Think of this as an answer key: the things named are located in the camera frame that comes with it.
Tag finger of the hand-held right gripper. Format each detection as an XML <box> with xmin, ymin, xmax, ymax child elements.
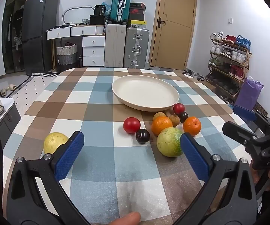
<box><xmin>222</xmin><ymin>121</ymin><xmax>259</xmax><ymax>147</ymax></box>
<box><xmin>233</xmin><ymin>105</ymin><xmax>270</xmax><ymax>136</ymax></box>

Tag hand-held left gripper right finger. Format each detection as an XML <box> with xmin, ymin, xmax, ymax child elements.
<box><xmin>174</xmin><ymin>133</ymin><xmax>259</xmax><ymax>225</ymax></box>

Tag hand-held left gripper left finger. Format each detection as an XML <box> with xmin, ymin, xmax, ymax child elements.
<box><xmin>6</xmin><ymin>131</ymin><xmax>91</xmax><ymax>225</ymax></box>

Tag green yellow guava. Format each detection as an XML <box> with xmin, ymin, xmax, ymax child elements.
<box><xmin>156</xmin><ymin>127</ymin><xmax>184</xmax><ymax>158</ymax></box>

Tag orange mandarin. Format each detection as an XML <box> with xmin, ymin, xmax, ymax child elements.
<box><xmin>151</xmin><ymin>116</ymin><xmax>173</xmax><ymax>137</ymax></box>
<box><xmin>183</xmin><ymin>117</ymin><xmax>201</xmax><ymax>136</ymax></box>

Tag small red tomato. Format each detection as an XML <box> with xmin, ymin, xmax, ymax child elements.
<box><xmin>173</xmin><ymin>103</ymin><xmax>185</xmax><ymax>115</ymax></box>

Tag large dark plum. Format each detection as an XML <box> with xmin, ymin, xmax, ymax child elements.
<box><xmin>135</xmin><ymin>129</ymin><xmax>150</xmax><ymax>144</ymax></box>

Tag large red tomato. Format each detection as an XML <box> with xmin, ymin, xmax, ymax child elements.
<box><xmin>123</xmin><ymin>117</ymin><xmax>141</xmax><ymax>134</ymax></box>

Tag cream round plate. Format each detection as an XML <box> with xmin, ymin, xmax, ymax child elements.
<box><xmin>112</xmin><ymin>75</ymin><xmax>180</xmax><ymax>112</ymax></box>

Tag person's left hand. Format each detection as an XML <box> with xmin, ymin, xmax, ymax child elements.
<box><xmin>108</xmin><ymin>211</ymin><xmax>141</xmax><ymax>225</ymax></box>

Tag purple bag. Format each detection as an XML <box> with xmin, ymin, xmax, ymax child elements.
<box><xmin>233</xmin><ymin>76</ymin><xmax>264</xmax><ymax>112</ymax></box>

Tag wooden shoe rack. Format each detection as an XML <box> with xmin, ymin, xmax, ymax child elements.
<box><xmin>206</xmin><ymin>31</ymin><xmax>252</xmax><ymax>104</ymax></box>

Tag small dark plum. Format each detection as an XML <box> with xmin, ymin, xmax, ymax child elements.
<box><xmin>178</xmin><ymin>111</ymin><xmax>189</xmax><ymax>123</ymax></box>

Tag checked tablecloth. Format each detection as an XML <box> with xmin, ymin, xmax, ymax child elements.
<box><xmin>0</xmin><ymin>67</ymin><xmax>266</xmax><ymax>225</ymax></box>

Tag rows of assorted shoes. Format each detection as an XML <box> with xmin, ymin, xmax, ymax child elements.
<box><xmin>207</xmin><ymin>31</ymin><xmax>252</xmax><ymax>99</ymax></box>

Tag pile of loose shoes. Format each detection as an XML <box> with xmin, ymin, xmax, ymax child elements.
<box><xmin>182</xmin><ymin>68</ymin><xmax>206</xmax><ymax>82</ymax></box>

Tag grey side cabinet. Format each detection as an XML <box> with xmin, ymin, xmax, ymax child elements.
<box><xmin>0</xmin><ymin>98</ymin><xmax>22</xmax><ymax>183</ymax></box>

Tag dotted floor rug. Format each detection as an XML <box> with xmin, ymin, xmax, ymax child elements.
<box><xmin>7</xmin><ymin>72</ymin><xmax>61</xmax><ymax>109</ymax></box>

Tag beige slippers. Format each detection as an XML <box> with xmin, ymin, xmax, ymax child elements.
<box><xmin>0</xmin><ymin>84</ymin><xmax>17</xmax><ymax>97</ymax></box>

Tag wicker basket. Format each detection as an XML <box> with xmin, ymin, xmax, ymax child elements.
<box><xmin>56</xmin><ymin>43</ymin><xmax>78</xmax><ymax>65</ymax></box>

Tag wooden door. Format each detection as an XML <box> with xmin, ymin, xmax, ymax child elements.
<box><xmin>148</xmin><ymin>0</ymin><xmax>197</xmax><ymax>70</ymax></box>

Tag white desk with drawers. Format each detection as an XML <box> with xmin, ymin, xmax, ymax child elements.
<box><xmin>46</xmin><ymin>25</ymin><xmax>106</xmax><ymax>67</ymax></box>

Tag beige suitcase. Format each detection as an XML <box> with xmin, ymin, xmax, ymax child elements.
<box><xmin>104</xmin><ymin>24</ymin><xmax>127</xmax><ymax>68</ymax></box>

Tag silver suitcase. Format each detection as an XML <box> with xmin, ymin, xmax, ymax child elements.
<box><xmin>123</xmin><ymin>27</ymin><xmax>150</xmax><ymax>69</ymax></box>

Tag black refrigerator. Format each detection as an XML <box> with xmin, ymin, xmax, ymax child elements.
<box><xmin>22</xmin><ymin>0</ymin><xmax>59</xmax><ymax>75</ymax></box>

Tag dark glass wardrobe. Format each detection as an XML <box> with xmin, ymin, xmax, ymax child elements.
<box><xmin>2</xmin><ymin>0</ymin><xmax>31</xmax><ymax>75</ymax></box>

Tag black storage box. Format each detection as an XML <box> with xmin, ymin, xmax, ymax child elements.
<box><xmin>89</xmin><ymin>15</ymin><xmax>105</xmax><ymax>25</ymax></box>

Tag silver curved metal tube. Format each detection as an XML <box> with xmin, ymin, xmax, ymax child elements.
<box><xmin>62</xmin><ymin>6</ymin><xmax>95</xmax><ymax>25</ymax></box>

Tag black red shoe box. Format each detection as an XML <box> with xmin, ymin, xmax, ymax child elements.
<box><xmin>130</xmin><ymin>3</ymin><xmax>147</xmax><ymax>14</ymax></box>

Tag black bag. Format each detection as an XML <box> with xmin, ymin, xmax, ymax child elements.
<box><xmin>94</xmin><ymin>4</ymin><xmax>107</xmax><ymax>17</ymax></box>

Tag blue plastic bag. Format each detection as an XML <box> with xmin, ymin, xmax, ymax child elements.
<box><xmin>101</xmin><ymin>1</ymin><xmax>112</xmax><ymax>17</ymax></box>

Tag teal suitcase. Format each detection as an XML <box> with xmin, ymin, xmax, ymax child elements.
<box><xmin>110</xmin><ymin>0</ymin><xmax>132</xmax><ymax>24</ymax></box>

